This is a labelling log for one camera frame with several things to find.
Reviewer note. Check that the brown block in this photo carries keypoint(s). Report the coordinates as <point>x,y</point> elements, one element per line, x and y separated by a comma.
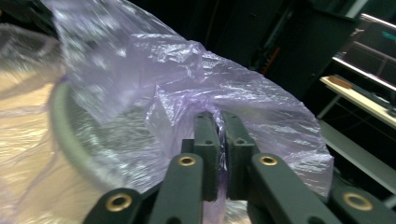
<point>340,81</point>

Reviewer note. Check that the grey metal beam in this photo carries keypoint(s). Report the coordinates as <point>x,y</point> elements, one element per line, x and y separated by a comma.
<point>358,155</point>

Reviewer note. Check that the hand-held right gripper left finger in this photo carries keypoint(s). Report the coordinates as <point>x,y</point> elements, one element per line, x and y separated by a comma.
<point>208,149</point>

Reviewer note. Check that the light wooden desk board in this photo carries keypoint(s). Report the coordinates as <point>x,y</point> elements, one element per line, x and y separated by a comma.
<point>364,101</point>

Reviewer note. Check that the silver metal rail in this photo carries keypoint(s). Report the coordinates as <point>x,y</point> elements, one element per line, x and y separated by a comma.
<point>361,71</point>
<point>378,21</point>

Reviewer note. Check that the green plastic bin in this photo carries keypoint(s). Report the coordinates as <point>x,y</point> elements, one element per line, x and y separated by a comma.
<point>62,124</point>

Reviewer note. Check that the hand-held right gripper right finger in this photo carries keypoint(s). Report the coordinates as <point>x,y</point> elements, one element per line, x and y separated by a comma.
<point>238,155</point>

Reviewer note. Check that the purple plastic bag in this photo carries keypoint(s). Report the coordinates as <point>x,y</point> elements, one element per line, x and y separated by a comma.
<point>249,93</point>

